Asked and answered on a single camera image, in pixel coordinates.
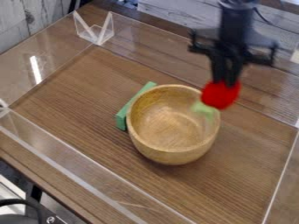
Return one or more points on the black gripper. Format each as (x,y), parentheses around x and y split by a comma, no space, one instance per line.
(234,40)

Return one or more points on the red plush strawberry toy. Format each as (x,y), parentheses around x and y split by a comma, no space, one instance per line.
(217,97)

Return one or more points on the wooden bowl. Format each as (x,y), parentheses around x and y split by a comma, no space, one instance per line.
(169,134)

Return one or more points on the green rectangular block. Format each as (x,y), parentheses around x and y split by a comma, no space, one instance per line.
(122,113)

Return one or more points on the clear acrylic corner bracket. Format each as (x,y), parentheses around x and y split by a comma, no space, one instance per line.
(95,34)

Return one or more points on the clear acrylic enclosure wall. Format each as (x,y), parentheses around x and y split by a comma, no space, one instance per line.
(87,187)

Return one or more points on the black table leg bracket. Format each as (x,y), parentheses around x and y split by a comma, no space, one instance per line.
(46,209)

